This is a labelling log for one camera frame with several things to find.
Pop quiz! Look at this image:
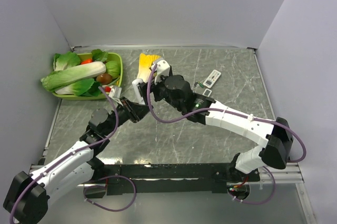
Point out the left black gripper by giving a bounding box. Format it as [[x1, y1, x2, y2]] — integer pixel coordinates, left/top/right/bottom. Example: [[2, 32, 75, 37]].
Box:
[[103, 96, 153, 135]]

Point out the grey white remote control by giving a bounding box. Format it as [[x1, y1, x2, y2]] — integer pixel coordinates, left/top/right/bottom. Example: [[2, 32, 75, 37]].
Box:
[[132, 79, 145, 105]]

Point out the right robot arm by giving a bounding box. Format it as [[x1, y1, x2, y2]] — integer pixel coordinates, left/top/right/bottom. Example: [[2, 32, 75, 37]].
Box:
[[132, 75, 293, 181]]

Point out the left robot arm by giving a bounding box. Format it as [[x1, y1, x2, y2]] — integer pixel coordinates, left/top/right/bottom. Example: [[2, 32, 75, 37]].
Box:
[[3, 98, 151, 223]]

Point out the white remote with screen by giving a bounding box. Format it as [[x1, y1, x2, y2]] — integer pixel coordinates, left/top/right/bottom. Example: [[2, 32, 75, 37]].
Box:
[[203, 70, 221, 89]]

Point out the yellow cabbage toy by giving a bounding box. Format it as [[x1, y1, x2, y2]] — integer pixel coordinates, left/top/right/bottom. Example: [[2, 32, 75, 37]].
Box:
[[136, 53, 161, 82]]

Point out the brown mushroom toy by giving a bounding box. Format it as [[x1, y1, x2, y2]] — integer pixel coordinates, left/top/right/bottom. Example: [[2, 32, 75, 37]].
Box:
[[96, 73, 113, 85]]

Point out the round green lettuce toy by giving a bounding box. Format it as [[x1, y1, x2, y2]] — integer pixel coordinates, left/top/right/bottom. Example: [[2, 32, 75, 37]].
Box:
[[105, 61, 121, 79]]

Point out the bok choy toy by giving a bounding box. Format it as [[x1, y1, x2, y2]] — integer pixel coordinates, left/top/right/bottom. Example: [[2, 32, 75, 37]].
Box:
[[55, 79, 102, 96]]

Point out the green plastic basket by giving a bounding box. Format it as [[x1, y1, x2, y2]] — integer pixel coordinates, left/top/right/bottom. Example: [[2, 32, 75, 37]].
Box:
[[53, 49, 123, 101]]

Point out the red tomato toy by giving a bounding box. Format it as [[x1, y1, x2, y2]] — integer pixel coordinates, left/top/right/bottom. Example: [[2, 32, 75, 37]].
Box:
[[81, 59, 93, 65]]

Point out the long napa cabbage toy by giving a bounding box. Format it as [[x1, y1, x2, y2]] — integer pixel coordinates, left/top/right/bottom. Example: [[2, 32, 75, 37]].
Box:
[[41, 62, 106, 92]]

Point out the green leaf toy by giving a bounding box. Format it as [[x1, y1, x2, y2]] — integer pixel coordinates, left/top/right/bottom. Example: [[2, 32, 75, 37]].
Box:
[[53, 52, 81, 71]]

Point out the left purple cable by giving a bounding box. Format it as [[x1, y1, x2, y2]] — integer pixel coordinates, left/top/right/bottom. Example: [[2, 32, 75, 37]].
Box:
[[9, 86, 120, 223]]

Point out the purple cable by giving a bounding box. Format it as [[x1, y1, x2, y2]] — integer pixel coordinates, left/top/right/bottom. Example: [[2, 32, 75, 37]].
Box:
[[9, 86, 120, 223], [146, 63, 308, 162]]

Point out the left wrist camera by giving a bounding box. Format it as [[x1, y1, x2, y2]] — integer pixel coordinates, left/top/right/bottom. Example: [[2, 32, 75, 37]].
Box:
[[105, 85, 122, 103]]

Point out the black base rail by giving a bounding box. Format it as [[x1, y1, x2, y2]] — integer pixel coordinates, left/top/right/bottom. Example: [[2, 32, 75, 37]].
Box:
[[86, 163, 260, 196]]

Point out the aluminium frame rail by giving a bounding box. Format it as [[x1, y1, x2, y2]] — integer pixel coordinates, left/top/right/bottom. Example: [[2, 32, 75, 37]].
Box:
[[28, 163, 305, 185]]

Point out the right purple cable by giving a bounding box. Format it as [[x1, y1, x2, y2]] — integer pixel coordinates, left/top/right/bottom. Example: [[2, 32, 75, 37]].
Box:
[[146, 63, 308, 162]]

